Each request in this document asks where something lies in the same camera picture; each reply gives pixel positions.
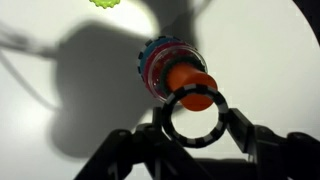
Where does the yellow-green toy ring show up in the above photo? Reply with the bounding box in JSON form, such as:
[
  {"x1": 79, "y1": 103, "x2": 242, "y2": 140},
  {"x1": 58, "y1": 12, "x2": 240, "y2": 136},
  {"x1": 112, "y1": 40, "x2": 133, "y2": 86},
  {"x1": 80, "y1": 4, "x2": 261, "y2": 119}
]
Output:
[{"x1": 88, "y1": 0, "x2": 122, "y2": 10}]

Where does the dark green toy ring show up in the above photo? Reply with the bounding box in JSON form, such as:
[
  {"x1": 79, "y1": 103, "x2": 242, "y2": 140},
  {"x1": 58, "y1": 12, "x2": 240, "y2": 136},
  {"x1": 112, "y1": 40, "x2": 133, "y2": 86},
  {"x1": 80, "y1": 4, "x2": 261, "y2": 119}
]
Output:
[{"x1": 159, "y1": 54, "x2": 208, "y2": 100}]

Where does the black and white checkered ring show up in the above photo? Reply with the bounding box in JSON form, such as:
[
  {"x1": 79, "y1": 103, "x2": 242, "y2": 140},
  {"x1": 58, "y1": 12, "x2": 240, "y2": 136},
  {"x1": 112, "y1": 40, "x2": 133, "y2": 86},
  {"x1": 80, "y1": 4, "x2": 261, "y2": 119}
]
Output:
[{"x1": 161, "y1": 83, "x2": 230, "y2": 150}]

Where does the orange stacking toy peg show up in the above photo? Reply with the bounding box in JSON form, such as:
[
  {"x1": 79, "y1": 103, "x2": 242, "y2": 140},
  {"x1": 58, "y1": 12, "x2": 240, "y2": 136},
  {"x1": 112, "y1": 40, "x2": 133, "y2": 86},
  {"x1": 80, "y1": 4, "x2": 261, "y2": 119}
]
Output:
[{"x1": 165, "y1": 62, "x2": 219, "y2": 112}]

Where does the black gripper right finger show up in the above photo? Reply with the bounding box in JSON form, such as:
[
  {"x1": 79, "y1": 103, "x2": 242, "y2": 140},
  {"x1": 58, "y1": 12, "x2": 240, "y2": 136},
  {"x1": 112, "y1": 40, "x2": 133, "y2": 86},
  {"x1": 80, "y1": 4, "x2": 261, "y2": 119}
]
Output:
[{"x1": 225, "y1": 107, "x2": 320, "y2": 180}]

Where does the blue toy ring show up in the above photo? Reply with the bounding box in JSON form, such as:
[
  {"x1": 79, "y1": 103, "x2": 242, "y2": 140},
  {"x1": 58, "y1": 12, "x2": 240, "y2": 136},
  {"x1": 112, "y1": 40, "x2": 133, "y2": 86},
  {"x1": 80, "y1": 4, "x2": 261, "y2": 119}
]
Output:
[{"x1": 138, "y1": 38, "x2": 184, "y2": 84}]

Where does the red transparent toy ring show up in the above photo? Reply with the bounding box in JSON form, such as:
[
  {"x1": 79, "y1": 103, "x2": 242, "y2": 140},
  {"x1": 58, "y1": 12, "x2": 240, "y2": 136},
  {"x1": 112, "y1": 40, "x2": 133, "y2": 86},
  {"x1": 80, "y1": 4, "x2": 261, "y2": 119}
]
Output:
[{"x1": 143, "y1": 42, "x2": 210, "y2": 104}]

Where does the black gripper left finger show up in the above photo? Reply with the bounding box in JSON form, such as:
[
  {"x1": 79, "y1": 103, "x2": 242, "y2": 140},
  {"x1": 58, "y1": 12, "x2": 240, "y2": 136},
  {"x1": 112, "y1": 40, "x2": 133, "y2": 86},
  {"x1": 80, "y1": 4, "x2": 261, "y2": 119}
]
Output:
[{"x1": 73, "y1": 106, "x2": 214, "y2": 180}]

